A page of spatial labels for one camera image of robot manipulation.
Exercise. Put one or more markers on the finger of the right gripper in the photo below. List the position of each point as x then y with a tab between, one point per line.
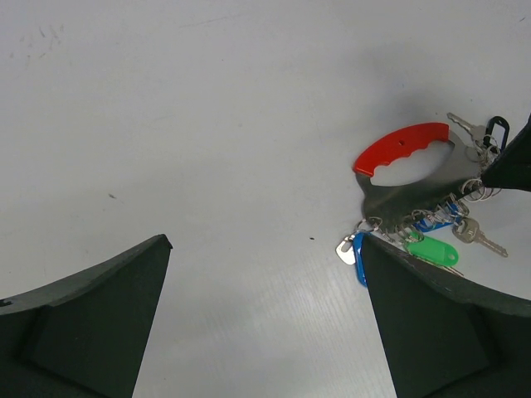
512	168

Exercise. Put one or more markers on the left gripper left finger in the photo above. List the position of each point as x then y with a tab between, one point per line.
84	335

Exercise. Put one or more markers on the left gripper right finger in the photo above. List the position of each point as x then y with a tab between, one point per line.
443	335

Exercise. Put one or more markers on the key holder with red handle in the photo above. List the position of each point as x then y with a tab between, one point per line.
393	206

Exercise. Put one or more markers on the black tagged key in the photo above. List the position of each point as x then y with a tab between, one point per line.
482	135

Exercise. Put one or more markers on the plain silver key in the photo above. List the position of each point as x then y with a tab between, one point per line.
468	231

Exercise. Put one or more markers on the green tagged key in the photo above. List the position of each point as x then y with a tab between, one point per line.
435	252

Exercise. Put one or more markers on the blue tagged key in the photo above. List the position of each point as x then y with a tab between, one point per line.
349	251

